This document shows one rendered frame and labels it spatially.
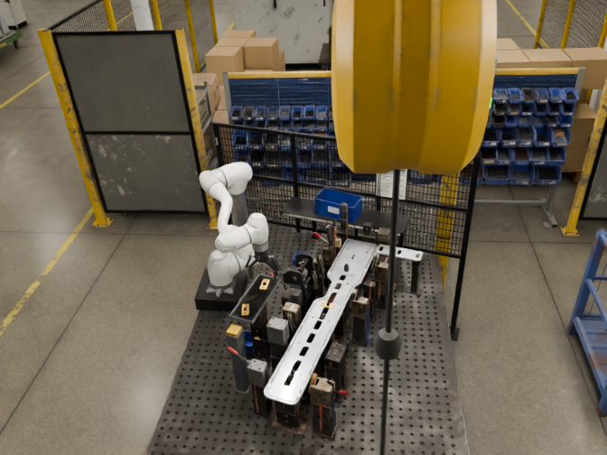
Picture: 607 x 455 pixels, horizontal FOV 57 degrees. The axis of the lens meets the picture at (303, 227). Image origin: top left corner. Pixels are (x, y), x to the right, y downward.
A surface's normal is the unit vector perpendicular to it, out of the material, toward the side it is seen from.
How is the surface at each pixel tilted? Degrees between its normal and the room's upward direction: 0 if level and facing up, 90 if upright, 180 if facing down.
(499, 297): 0
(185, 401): 0
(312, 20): 90
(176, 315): 0
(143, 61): 89
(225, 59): 90
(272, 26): 90
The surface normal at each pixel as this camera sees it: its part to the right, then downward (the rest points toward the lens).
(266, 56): -0.18, 0.57
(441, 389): -0.05, -0.82
